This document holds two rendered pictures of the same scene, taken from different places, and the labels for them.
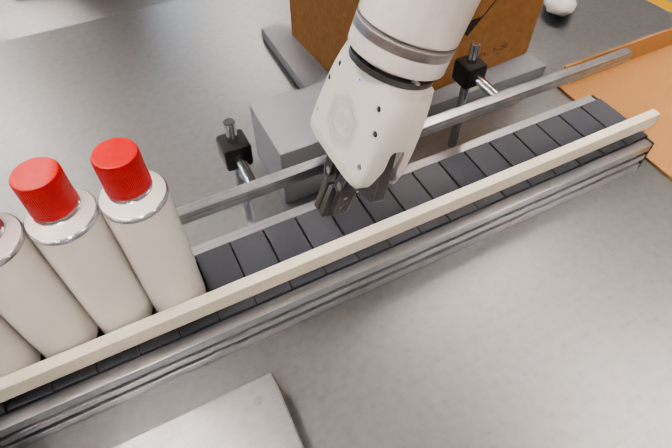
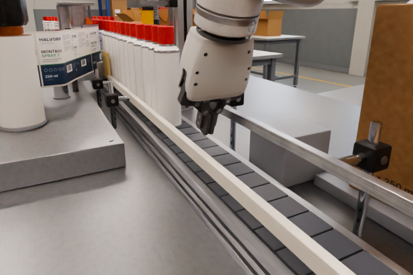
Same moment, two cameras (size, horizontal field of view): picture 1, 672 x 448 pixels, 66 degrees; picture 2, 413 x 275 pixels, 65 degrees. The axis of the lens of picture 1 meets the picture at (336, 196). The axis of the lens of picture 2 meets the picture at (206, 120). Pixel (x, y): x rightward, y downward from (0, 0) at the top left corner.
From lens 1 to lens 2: 0.65 m
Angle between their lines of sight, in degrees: 76
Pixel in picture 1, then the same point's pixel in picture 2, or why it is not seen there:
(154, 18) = not seen: hidden behind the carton
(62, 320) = (147, 88)
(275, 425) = (97, 143)
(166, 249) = (157, 75)
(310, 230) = (208, 149)
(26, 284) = (144, 61)
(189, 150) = not seen: hidden behind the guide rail
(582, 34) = not seen: outside the picture
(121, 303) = (152, 95)
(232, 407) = (111, 136)
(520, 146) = (340, 252)
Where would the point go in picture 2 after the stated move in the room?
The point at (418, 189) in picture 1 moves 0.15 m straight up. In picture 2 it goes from (251, 184) to (256, 78)
